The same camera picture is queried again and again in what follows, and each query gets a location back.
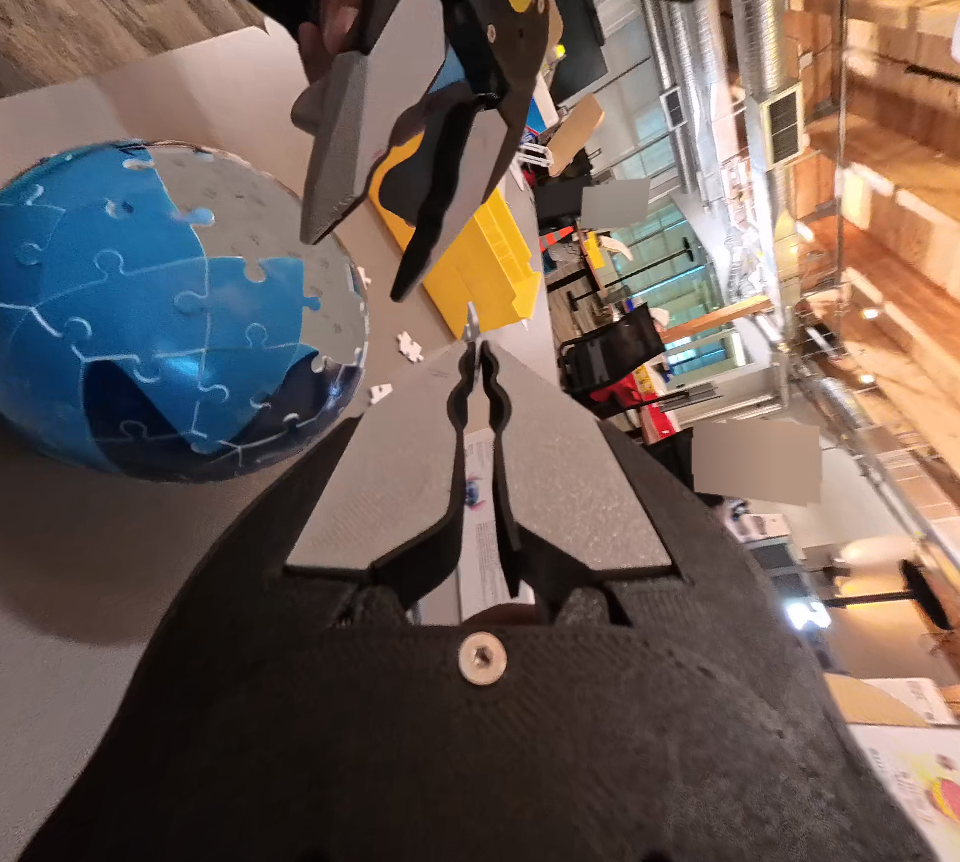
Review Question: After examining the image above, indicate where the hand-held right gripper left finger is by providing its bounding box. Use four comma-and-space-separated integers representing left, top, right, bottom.
283, 341, 479, 608

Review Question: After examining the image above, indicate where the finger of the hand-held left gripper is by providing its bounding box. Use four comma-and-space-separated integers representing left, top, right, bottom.
298, 0, 451, 246
382, 82, 520, 302

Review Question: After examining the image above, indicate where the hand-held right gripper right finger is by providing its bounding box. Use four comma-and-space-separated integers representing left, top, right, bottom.
480, 341, 676, 621

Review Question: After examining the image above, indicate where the yellow plastic bin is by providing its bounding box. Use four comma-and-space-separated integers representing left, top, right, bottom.
367, 135, 543, 340

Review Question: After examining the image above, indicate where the blue puzzle ball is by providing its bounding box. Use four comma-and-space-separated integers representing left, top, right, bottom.
0, 141, 371, 482

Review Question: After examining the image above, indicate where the printed cardboard puzzle box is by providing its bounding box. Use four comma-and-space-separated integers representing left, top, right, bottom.
459, 427, 537, 623

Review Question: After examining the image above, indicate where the black monitor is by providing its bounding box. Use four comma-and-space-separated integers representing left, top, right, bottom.
551, 0, 609, 102

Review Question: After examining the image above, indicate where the brown cardboard box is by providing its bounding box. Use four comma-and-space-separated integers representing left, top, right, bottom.
547, 93, 606, 177

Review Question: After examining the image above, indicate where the black office chair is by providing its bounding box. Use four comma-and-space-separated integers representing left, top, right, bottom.
558, 303, 669, 398

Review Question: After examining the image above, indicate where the white printed box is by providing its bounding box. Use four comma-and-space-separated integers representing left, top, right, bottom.
847, 723, 960, 862

